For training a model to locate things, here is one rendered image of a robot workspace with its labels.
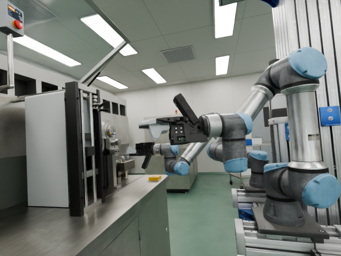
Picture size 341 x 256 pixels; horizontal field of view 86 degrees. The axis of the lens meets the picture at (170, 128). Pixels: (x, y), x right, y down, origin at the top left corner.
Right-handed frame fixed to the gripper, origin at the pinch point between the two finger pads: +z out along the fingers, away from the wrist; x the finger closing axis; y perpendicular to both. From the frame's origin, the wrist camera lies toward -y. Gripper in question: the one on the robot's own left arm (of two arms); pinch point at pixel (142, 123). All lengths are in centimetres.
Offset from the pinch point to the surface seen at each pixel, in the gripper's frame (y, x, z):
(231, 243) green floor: 105, 149, -87
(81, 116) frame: -9.9, 23.3, 25.5
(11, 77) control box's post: -22, 12, 46
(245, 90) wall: -167, 398, -299
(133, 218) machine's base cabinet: 37, 37, 7
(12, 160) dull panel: 5, 47, 65
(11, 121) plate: -15, 44, 65
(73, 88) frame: -20.0, 17.7, 26.6
